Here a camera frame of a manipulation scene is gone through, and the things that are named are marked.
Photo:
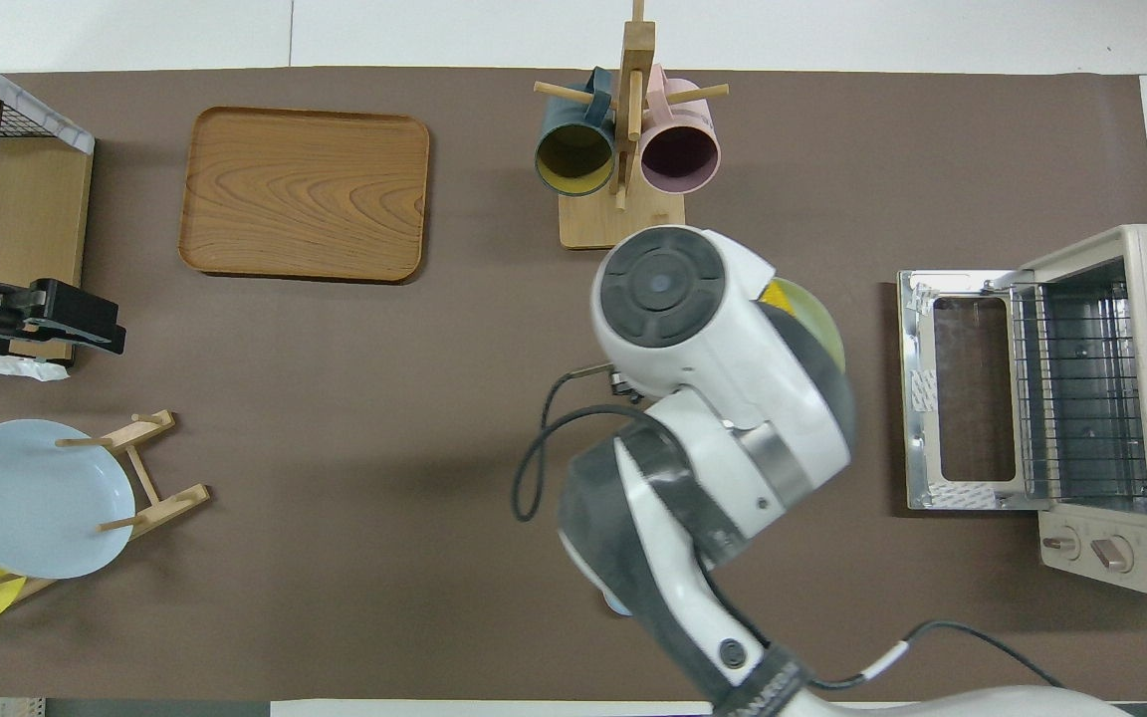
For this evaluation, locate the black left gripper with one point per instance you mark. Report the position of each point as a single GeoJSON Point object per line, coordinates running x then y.
{"type": "Point", "coordinates": [6, 334]}

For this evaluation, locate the yellow banana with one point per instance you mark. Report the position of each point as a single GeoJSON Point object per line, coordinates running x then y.
{"type": "Point", "coordinates": [771, 289]}

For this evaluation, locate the teal green plate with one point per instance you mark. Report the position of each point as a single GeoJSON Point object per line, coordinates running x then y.
{"type": "Point", "coordinates": [822, 329]}

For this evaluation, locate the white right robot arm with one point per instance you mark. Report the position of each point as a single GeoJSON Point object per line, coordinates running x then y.
{"type": "Point", "coordinates": [713, 329]}

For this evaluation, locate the beige oven knob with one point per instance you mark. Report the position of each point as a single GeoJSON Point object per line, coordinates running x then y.
{"type": "Point", "coordinates": [1113, 554]}
{"type": "Point", "coordinates": [1061, 544]}

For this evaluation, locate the light blue plate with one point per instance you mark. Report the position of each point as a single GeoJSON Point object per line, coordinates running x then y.
{"type": "Point", "coordinates": [36, 498]}

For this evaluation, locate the wooden plate rack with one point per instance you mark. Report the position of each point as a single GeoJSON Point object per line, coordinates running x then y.
{"type": "Point", "coordinates": [170, 503]}

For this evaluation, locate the brown wooden tray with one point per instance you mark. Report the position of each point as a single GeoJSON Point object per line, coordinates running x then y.
{"type": "Point", "coordinates": [305, 194]}

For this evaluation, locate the brown table mat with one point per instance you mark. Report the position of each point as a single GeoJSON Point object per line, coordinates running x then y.
{"type": "Point", "coordinates": [384, 418]}

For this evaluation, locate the dark blue mug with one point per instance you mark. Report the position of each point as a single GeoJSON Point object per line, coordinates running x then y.
{"type": "Point", "coordinates": [573, 159]}

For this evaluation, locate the wooden mug rack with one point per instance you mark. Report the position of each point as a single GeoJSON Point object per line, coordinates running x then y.
{"type": "Point", "coordinates": [623, 224]}

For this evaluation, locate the blue service bell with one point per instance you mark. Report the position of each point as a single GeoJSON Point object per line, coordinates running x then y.
{"type": "Point", "coordinates": [617, 604]}

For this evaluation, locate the pink mug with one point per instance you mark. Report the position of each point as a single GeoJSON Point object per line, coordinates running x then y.
{"type": "Point", "coordinates": [678, 154]}

